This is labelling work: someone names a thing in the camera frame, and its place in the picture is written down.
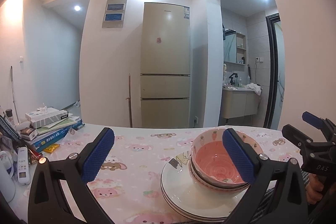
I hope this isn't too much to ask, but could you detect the stack of books and boxes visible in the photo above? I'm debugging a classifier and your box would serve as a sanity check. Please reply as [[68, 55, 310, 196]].
[[19, 112, 84, 152]]

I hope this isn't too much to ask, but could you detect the pink cartoon tablecloth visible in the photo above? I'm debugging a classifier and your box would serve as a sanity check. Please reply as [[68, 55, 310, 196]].
[[44, 125, 305, 224]]

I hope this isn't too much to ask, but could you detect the striped grey clothing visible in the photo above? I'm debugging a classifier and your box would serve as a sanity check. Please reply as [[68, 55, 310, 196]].
[[255, 170, 308, 223]]

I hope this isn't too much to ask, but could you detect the white plate with cartoon animals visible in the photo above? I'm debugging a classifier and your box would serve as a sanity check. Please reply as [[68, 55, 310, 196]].
[[161, 151, 247, 218]]

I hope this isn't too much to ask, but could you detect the beige three-door refrigerator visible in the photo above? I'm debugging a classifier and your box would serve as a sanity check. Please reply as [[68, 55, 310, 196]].
[[140, 2, 191, 128]]

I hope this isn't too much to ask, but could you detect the white remote control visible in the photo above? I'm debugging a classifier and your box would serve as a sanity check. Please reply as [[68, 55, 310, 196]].
[[17, 147, 31, 185]]

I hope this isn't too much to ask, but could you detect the white plate with life text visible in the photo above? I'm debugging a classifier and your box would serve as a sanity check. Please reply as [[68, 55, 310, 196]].
[[161, 188, 227, 223]]

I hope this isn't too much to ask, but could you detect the white tissue box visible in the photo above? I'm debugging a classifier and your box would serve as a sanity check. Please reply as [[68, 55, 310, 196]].
[[25, 107, 68, 128]]

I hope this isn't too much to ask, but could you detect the wall electrical panel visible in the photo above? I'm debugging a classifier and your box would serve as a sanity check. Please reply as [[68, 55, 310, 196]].
[[102, 0, 127, 28]]

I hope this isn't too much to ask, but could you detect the bathroom vanity cabinet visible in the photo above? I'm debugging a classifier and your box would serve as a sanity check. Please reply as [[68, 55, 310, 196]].
[[220, 88, 260, 119]]

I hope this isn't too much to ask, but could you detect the pink strawberry bowl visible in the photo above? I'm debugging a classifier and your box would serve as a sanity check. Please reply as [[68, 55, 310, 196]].
[[190, 127, 264, 186]]

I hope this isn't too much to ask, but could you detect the white cloth on vanity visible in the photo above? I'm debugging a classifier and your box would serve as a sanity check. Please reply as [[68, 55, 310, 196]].
[[245, 83, 263, 96]]

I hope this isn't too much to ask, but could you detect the person's right hand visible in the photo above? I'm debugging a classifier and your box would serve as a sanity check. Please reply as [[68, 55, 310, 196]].
[[306, 173, 324, 205]]

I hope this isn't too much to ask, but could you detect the bathroom mirror cabinet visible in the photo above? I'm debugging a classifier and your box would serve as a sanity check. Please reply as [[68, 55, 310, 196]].
[[223, 28, 248, 65]]

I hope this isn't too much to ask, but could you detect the black framed glass door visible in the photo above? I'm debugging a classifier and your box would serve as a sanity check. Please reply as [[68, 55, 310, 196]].
[[264, 13, 281, 130]]

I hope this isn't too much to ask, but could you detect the white mop handle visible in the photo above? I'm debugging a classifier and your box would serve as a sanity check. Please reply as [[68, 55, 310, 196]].
[[10, 66, 20, 123]]

